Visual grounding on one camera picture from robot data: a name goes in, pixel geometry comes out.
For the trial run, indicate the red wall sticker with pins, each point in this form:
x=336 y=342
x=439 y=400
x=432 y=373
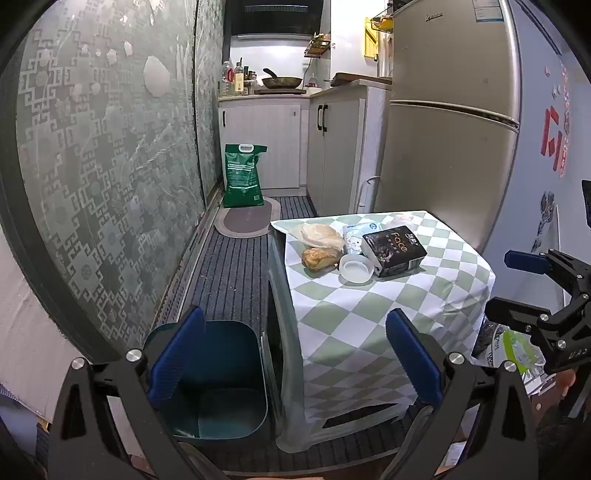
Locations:
x=556 y=134

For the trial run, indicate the yellow cooking oil bottle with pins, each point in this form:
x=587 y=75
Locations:
x=238 y=82

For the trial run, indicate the brown bread piece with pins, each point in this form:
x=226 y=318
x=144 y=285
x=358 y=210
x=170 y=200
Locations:
x=319 y=259

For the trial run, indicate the white kitchen cabinet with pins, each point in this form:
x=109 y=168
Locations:
x=263 y=138

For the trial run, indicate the white disposable bowl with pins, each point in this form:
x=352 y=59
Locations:
x=355 y=268

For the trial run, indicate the teal plastic trash bin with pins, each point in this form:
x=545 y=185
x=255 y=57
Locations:
x=231 y=369

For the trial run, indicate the green white checkered tablecloth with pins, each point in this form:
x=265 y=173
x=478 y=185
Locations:
x=360 y=323

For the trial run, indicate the clear plastic wrapper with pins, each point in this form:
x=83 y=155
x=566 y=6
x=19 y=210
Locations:
x=404 y=219

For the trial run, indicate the dark figure wall sticker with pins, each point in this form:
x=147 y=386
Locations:
x=546 y=207

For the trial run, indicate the wooden cutting board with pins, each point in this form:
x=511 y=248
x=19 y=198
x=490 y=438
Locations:
x=358 y=77

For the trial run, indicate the yellow hanging holder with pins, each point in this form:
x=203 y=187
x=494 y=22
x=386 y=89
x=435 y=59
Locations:
x=371 y=39

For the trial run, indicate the green rice bag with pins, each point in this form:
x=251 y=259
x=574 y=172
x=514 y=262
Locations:
x=242 y=177

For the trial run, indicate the striped grey carpet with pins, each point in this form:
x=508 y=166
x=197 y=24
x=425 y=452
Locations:
x=231 y=277

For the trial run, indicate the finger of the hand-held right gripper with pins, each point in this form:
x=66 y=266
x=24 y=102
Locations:
x=526 y=261
x=512 y=313

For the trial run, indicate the black tissue pack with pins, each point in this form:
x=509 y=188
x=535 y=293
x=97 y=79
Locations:
x=392 y=251

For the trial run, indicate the wall spice rack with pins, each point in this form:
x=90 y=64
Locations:
x=318 y=45

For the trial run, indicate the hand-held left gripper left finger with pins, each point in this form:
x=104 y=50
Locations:
x=178 y=357

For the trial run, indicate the clear plastic bottle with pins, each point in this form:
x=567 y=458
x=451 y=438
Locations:
x=226 y=81

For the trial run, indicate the plastic bag of flatbread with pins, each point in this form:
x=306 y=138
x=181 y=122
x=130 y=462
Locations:
x=318 y=235

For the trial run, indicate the blue white tissue packet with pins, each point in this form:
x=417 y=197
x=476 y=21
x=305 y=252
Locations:
x=358 y=235

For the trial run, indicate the black range hood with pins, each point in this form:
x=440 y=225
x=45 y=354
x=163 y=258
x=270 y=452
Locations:
x=272 y=16

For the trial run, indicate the white pipe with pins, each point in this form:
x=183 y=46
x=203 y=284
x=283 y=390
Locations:
x=367 y=182

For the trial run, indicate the oval grey floor mat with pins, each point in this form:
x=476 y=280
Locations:
x=244 y=221

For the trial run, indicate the plastic bag with green label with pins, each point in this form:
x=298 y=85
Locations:
x=512 y=346

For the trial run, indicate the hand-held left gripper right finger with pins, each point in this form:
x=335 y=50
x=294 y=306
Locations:
x=413 y=357

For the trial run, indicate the black induction cooktop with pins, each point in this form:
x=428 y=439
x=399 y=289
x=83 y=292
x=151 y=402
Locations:
x=279 y=91

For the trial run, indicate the black frying pan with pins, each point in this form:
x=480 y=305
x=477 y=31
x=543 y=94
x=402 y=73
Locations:
x=281 y=82

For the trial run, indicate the patterned frosted glass door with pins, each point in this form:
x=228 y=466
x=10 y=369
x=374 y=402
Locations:
x=207 y=92
x=92 y=161

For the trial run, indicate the beige two-door fridge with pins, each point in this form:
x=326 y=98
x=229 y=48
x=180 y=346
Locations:
x=443 y=138

